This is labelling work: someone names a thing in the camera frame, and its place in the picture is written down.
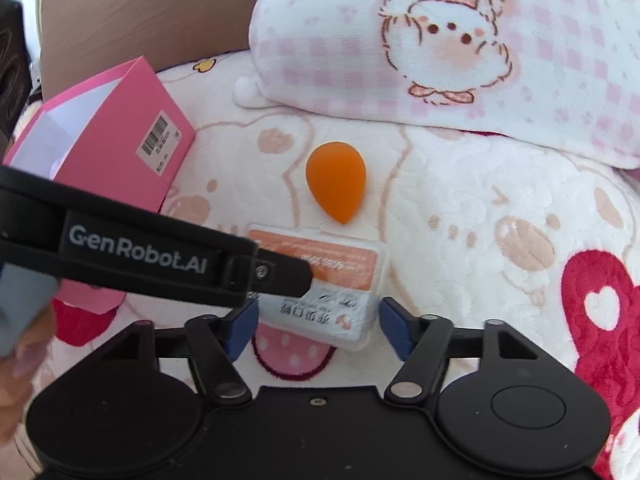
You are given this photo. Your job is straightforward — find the printed bear blanket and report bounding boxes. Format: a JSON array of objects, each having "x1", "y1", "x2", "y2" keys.
[{"x1": 15, "y1": 50, "x2": 640, "y2": 480}]

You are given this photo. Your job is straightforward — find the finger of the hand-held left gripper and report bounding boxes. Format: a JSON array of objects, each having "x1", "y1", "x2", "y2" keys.
[{"x1": 227, "y1": 252, "x2": 315, "y2": 299}]

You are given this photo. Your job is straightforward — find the pink checked pillow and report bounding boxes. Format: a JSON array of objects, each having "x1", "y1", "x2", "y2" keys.
[{"x1": 235, "y1": 0, "x2": 640, "y2": 171}]

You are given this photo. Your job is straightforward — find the orange label packet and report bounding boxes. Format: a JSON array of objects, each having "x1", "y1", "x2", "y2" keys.
[{"x1": 247, "y1": 224, "x2": 391, "y2": 354}]

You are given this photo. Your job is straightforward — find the brown pillow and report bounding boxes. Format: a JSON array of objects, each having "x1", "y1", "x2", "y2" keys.
[{"x1": 37, "y1": 0, "x2": 274, "y2": 107}]

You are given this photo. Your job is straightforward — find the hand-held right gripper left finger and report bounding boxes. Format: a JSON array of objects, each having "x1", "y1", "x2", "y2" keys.
[{"x1": 117, "y1": 300, "x2": 261, "y2": 404}]

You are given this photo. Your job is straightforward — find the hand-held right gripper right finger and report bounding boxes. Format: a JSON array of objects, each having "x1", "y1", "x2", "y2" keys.
[{"x1": 378, "y1": 298, "x2": 539, "y2": 402}]

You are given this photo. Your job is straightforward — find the pink cardboard box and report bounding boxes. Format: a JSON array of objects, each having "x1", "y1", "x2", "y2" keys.
[{"x1": 4, "y1": 56, "x2": 197, "y2": 311}]

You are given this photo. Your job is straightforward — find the person's left hand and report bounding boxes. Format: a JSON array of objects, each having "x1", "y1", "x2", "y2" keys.
[{"x1": 0, "y1": 309, "x2": 57, "y2": 442}]

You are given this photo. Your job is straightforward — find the orange makeup sponge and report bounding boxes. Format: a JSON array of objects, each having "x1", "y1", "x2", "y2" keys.
[{"x1": 305, "y1": 142, "x2": 368, "y2": 226}]

